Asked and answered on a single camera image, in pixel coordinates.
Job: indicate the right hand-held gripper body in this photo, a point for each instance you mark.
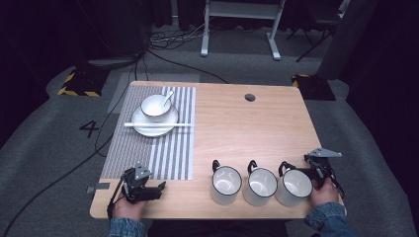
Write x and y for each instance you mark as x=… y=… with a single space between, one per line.
x=321 y=164

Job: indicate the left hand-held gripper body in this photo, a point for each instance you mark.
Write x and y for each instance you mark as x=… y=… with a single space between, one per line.
x=135 y=184

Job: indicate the white mug black rim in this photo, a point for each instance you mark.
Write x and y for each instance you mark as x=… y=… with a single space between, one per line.
x=226 y=184
x=293 y=189
x=262 y=186

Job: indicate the person's left hand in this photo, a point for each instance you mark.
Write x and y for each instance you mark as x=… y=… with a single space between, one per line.
x=126 y=209

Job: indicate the person's right hand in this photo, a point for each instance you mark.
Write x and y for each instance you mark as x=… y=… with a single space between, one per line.
x=324 y=196

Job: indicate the grey white striped placemat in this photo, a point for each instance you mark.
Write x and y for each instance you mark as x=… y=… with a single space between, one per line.
x=131 y=154

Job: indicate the grey tape strip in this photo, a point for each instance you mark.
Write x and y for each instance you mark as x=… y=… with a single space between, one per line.
x=99 y=187

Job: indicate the white plate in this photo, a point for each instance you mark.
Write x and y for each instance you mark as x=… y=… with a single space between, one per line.
x=146 y=131

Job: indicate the white chopstick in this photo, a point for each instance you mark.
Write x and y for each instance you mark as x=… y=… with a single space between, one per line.
x=131 y=125
x=184 y=124

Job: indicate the white bowl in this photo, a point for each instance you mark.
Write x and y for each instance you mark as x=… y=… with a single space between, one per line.
x=152 y=108

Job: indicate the white spoon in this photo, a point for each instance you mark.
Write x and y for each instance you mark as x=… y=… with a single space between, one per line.
x=167 y=97

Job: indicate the black round table grommet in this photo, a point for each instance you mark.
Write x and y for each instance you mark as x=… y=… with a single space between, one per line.
x=250 y=97

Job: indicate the black tripod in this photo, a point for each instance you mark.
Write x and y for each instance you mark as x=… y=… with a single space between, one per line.
x=313 y=36

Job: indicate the black yellow striped base plate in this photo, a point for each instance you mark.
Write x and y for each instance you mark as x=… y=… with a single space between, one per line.
x=313 y=87
x=82 y=84

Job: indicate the white metal stand frame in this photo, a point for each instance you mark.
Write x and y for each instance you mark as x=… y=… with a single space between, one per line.
x=242 y=10

